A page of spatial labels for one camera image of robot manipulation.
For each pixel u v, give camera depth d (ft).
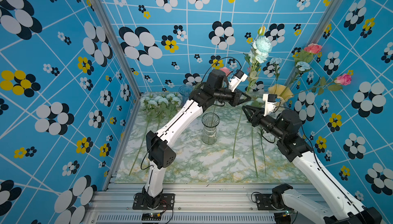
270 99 1.93
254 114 1.99
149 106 3.55
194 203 2.43
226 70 1.95
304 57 2.92
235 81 2.03
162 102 3.55
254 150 2.99
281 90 3.15
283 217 2.32
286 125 1.70
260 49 1.73
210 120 2.76
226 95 2.00
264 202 2.38
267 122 1.94
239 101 2.10
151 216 2.37
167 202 2.38
